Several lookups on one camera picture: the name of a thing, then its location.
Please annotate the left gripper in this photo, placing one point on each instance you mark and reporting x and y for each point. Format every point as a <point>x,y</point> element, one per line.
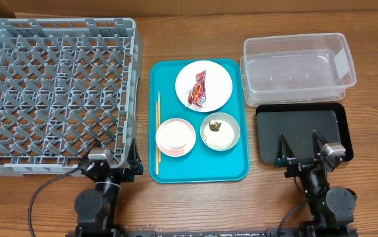
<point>135,166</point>

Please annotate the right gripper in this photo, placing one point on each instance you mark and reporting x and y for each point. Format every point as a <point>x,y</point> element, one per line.
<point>301,161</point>

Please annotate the white rice heap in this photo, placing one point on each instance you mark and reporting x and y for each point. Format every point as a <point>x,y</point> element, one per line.
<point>221,139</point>

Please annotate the grey bowl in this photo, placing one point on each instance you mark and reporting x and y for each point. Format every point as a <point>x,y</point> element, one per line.
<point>227,118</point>

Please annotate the red snack wrapper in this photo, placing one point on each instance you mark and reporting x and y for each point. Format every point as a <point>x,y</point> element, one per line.
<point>197,95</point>

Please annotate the white cup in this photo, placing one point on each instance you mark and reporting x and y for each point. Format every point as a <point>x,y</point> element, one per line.
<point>175,135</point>

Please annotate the brown food scrap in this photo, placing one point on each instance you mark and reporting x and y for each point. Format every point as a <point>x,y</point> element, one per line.
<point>214,125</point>

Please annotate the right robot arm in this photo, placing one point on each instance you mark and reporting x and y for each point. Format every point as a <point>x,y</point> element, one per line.
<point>332,209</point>

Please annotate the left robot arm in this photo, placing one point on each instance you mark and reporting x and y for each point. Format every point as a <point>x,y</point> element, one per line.
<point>96,208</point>

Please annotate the grey dishwasher rack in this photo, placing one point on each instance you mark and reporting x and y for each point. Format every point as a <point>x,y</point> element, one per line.
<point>66,83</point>

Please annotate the black tray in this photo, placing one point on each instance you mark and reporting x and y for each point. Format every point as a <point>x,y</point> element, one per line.
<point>296,122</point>

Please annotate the clear plastic bin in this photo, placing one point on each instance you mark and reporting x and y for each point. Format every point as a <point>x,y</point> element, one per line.
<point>300,68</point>

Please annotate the wooden chopstick left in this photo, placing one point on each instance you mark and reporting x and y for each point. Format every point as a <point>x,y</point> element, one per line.
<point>157,164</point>

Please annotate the wooden chopstick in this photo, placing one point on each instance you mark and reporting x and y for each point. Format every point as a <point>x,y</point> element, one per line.
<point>158,123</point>
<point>157,164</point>

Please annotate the wooden chopstick right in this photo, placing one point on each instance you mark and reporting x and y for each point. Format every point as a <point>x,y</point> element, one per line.
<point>158,123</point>

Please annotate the teal plastic tray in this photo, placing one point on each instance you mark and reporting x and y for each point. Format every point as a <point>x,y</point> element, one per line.
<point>201,164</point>

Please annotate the large white plate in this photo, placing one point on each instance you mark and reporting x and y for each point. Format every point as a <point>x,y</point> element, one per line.
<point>218,85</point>

